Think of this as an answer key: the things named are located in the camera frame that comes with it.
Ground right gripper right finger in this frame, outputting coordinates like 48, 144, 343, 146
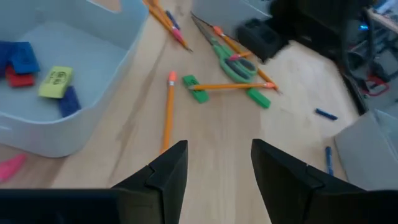
251, 138, 368, 224

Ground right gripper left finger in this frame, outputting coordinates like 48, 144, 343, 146
111, 139, 189, 224

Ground orange pencil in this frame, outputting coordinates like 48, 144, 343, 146
187, 82, 277, 92
212, 26, 282, 95
0, 153, 28, 184
142, 0, 184, 41
149, 0, 193, 53
160, 70, 178, 154
228, 51, 253, 62

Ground green scissors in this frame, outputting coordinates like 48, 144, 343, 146
190, 12, 259, 84

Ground dark blue eraser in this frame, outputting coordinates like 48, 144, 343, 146
58, 86, 83, 119
0, 41, 14, 78

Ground yellow eraser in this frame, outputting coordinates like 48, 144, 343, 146
37, 65, 75, 100

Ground blue pen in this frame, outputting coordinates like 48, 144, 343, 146
324, 146, 335, 177

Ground red eraser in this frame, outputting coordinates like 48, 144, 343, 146
5, 65, 35, 88

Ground black aluminium frame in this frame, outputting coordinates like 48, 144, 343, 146
338, 37, 374, 116

